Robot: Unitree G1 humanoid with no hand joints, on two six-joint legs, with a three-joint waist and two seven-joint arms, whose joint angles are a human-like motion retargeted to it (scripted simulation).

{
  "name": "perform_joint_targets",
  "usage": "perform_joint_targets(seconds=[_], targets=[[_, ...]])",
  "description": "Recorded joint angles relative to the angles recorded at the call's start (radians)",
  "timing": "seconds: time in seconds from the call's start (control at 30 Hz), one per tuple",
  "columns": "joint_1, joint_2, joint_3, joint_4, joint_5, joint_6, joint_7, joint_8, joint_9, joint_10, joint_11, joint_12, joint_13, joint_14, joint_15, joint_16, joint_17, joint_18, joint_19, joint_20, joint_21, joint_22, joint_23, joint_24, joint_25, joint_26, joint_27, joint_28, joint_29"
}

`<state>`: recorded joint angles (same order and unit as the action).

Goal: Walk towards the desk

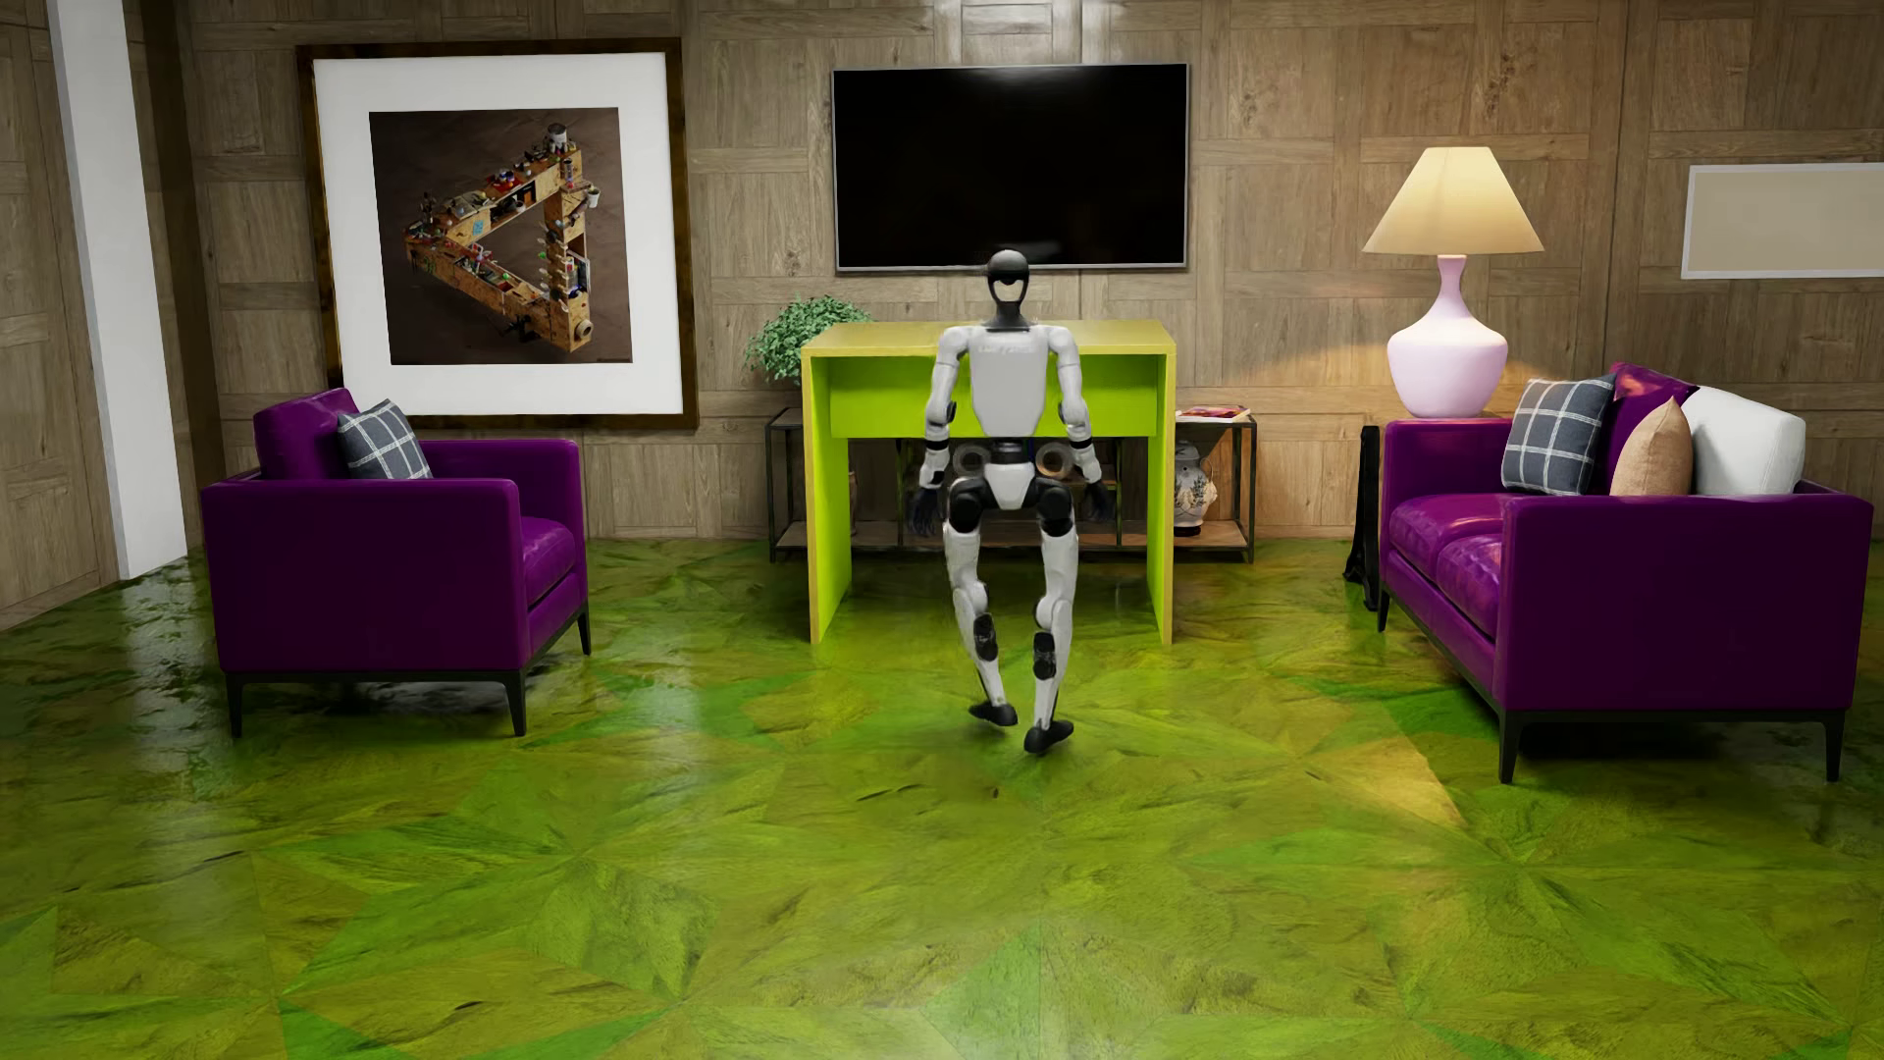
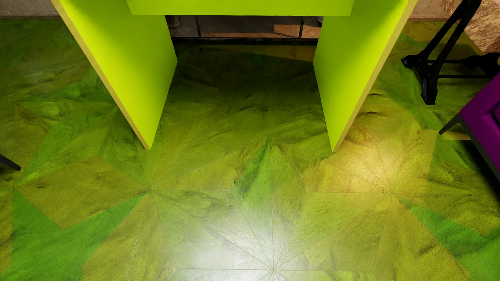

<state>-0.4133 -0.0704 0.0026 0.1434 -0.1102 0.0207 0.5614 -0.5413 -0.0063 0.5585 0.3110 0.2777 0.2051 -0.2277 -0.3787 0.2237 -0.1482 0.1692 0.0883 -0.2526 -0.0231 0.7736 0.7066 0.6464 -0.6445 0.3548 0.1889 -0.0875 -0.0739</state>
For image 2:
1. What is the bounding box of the lime green desk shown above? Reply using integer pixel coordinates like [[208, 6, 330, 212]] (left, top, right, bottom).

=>
[[51, 0, 418, 152]]

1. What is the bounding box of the green patchwork cowhide rug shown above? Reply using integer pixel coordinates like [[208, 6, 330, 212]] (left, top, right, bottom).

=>
[[0, 17, 500, 281]]

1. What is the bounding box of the black metal stand base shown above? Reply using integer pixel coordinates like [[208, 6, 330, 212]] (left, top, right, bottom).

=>
[[401, 0, 500, 105]]

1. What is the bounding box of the purple upholstered chair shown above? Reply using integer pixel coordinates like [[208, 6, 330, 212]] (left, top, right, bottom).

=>
[[439, 73, 500, 181]]

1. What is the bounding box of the black furniture leg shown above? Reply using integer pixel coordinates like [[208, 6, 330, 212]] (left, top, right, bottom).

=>
[[0, 154, 22, 172]]

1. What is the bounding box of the brown cowhide seat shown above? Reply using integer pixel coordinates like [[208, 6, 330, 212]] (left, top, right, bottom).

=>
[[441, 0, 500, 54]]

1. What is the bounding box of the black metal frame shelf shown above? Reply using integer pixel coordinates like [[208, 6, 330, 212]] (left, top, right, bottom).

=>
[[170, 16, 322, 46]]

